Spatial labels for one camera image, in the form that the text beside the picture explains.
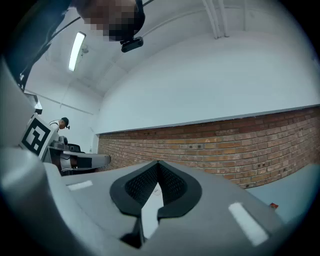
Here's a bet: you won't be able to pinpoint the black head-mounted camera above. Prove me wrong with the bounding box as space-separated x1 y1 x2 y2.
119 36 145 53

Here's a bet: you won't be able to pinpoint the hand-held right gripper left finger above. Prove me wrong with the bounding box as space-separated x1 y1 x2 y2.
61 160 161 250

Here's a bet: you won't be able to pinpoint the person's black clothing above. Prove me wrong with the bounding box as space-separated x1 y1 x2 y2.
4 0 83 86

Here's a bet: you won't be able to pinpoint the person's head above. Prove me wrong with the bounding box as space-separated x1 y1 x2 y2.
76 0 146 42

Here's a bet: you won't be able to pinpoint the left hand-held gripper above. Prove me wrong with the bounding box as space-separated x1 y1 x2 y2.
21 112 111 173

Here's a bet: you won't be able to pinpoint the white ceiling pipes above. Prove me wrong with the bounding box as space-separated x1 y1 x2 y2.
201 0 231 40

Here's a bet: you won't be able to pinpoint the long ceiling light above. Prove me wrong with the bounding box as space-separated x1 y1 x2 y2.
68 31 87 73

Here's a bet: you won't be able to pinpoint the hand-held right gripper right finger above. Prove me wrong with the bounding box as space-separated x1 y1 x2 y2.
146 160 287 256

